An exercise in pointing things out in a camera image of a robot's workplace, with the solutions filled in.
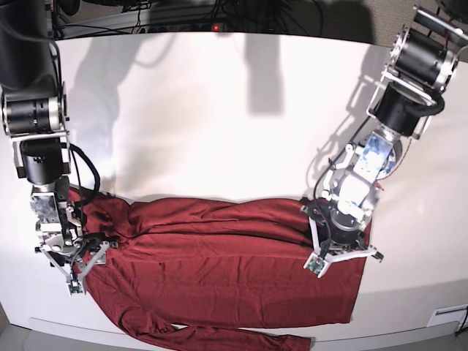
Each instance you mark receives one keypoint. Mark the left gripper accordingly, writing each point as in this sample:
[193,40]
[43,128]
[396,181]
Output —
[340,233]

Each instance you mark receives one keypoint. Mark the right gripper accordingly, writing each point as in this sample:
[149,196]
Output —
[67,250]

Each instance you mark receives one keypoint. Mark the red long-sleeve T-shirt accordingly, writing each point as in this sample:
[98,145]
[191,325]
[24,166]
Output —
[197,274]

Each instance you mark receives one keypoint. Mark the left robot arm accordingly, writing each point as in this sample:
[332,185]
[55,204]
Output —
[409,93]

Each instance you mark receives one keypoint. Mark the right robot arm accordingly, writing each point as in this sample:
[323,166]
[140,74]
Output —
[34,118]

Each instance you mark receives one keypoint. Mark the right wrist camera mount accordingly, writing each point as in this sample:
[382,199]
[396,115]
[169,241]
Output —
[75,278]

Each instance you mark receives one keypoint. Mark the white label box with cable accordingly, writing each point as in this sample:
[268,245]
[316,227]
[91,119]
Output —
[449,314]

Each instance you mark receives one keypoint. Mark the black power strip red switch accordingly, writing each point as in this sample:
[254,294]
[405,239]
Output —
[192,27]

